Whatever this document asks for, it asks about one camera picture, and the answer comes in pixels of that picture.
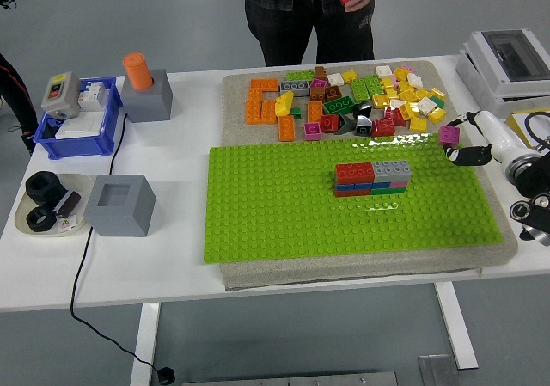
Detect white table leg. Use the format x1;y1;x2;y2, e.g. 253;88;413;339
432;281;480;371
130;302;162;386

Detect blue plastic bin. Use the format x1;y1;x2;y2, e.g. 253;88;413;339
33;76;124;161

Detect beige tray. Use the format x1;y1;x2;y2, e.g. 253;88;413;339
14;172;95;237

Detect yellow sloped toy brick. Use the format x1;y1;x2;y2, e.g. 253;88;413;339
274;90;296;117

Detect dark brown roll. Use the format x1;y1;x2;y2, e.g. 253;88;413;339
51;189;83;218

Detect orange cylinder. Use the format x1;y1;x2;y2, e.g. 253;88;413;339
122;52;155;91

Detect grey-brown foam mat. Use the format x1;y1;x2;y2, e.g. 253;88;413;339
220;60;520;291

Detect green studded baseplate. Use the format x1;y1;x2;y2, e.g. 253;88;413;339
202;132;504;265

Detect large black nut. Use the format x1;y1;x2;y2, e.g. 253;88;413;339
24;170;65;201

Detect white flat switch panel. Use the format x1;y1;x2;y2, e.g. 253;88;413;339
55;117;104;140

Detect orange toy brick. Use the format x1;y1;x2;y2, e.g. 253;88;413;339
245;89;264;126
306;101;324;125
249;77;281;101
278;114;296;142
260;99;278;125

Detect white enclosure with smoked door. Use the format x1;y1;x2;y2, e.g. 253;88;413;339
462;28;550;101

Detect grey block with round hole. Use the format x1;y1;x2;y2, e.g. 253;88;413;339
121;69;174;124

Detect black part in bin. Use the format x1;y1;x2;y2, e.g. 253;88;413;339
42;117;65;140

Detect yellow cardboard box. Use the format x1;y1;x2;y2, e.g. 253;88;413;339
504;109;550;149

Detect black power cable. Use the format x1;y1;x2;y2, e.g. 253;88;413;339
70;111;161;372

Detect white circuit breaker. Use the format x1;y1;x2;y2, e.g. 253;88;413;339
76;80;108;113

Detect long grey metal plate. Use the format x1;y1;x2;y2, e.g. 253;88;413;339
180;371;399;386

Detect person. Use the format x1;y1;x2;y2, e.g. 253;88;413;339
235;0;380;67
0;52;40;155

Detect white warning label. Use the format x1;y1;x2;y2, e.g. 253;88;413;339
56;214;79;234

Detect dark green brick with circles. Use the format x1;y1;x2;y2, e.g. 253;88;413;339
322;96;357;115

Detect grey brick with circles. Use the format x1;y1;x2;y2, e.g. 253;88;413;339
280;79;311;96

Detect square grey metal plate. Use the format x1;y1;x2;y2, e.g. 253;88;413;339
419;353;456;386

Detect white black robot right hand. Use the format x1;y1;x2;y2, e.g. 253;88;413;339
443;109;536;168

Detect grey push-button switch box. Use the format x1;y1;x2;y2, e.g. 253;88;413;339
40;71;83;119

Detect long grey studded brick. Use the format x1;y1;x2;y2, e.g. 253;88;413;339
372;160;413;184

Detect grey cube with square hole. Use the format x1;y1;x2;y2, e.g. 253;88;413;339
82;174;156;237

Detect small black nut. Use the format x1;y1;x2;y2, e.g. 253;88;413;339
25;207;58;234

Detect dark grey sloped brick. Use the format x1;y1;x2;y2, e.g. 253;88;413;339
334;113;354;136

